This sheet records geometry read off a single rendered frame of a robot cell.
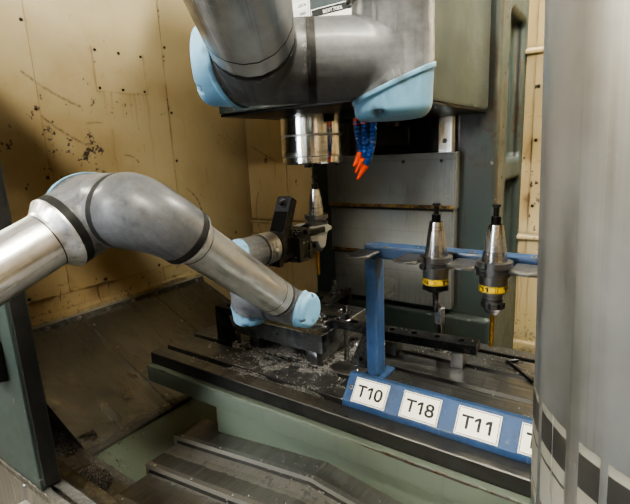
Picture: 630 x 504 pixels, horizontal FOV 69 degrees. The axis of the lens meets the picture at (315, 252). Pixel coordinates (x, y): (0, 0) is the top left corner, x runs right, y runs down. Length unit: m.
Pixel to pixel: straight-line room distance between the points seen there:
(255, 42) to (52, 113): 1.59
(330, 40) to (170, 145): 1.78
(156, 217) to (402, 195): 1.04
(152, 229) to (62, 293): 1.28
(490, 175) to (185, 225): 1.05
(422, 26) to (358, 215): 1.26
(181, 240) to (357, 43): 0.39
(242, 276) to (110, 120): 1.33
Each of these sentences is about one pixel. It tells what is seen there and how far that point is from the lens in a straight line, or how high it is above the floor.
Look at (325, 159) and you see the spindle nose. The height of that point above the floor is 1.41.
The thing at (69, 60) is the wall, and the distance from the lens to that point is 1.98.
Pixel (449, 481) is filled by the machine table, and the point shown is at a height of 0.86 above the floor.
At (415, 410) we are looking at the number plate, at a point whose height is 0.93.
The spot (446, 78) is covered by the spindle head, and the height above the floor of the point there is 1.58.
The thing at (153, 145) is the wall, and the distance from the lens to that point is 2.12.
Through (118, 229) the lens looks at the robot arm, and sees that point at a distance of 0.69.
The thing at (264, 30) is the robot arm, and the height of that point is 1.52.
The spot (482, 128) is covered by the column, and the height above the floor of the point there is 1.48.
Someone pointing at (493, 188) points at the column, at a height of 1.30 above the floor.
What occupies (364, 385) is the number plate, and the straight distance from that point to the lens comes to 1.01.
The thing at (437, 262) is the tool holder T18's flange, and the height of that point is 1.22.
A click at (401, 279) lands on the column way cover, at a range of 1.64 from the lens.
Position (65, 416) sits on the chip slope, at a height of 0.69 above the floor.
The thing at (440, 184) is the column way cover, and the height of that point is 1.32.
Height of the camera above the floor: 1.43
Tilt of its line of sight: 12 degrees down
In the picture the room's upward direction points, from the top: 3 degrees counter-clockwise
